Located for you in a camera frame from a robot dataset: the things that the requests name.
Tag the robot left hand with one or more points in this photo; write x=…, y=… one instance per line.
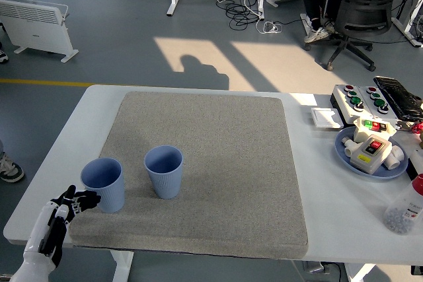
x=43, y=229

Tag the blue ribbed cup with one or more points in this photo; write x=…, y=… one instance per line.
x=165, y=179
x=110, y=193

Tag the white push-button control box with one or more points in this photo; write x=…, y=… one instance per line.
x=345, y=107
x=390, y=110

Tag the person's white black sneaker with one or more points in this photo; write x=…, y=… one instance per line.
x=10, y=169
x=3, y=56

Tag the white table leg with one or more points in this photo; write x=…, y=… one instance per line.
x=122, y=265
x=358, y=273

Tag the grey-brown mat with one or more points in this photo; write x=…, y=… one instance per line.
x=215, y=163

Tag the grey power strip under table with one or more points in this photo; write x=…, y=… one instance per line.
x=317, y=267

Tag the blue plate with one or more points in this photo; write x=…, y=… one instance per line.
x=342, y=156

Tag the white pipe fitting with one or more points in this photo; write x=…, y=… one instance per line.
x=395, y=158
x=348, y=146

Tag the white box green red buttons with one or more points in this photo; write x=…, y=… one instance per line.
x=361, y=130

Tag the person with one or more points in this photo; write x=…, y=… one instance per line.
x=317, y=1

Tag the clear bottle red cap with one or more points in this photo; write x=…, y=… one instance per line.
x=404, y=209

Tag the black wrapped keyboard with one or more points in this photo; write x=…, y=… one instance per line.
x=398, y=97

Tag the small red object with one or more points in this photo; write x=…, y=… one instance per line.
x=419, y=128

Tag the black office chair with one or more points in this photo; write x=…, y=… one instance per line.
x=363, y=8

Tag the white switch box red button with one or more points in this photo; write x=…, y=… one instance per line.
x=368, y=156

